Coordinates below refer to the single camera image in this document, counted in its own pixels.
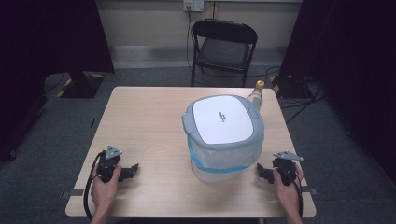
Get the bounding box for black folding chair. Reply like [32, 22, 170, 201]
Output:
[191, 18, 259, 89]

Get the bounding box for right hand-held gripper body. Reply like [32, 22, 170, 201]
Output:
[271, 150, 304, 187]

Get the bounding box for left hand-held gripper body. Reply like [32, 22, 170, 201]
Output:
[95, 145, 123, 184]

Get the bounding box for white wall socket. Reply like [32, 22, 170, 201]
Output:
[182, 0, 205, 13]

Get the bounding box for dark curtain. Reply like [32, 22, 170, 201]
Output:
[277, 0, 396, 185]
[0, 0, 116, 163]

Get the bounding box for black floor cables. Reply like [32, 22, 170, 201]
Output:
[279, 76, 327, 125]

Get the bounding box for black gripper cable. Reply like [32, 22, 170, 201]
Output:
[288, 169, 304, 218]
[82, 150, 106, 221]

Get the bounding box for black wall socket cable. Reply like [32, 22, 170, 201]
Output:
[185, 6, 200, 76]

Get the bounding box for person's right hand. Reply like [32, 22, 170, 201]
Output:
[273, 162, 304, 217]

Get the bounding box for person's left hand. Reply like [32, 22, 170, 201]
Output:
[91, 165, 123, 215]

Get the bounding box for black stand base striped tape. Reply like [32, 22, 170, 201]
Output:
[269, 74, 313, 100]
[55, 71, 105, 100]

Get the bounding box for white grey-blue lidded trash can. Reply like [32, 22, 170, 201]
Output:
[181, 94, 265, 184]

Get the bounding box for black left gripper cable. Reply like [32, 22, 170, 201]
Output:
[82, 150, 106, 221]

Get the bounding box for clear plastic bottle yellow cap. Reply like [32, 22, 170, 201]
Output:
[247, 79, 266, 113]

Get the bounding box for grey tape tab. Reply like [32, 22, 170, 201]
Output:
[60, 188, 85, 200]
[301, 186, 319, 197]

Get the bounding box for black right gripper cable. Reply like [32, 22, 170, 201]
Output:
[288, 169, 304, 218]

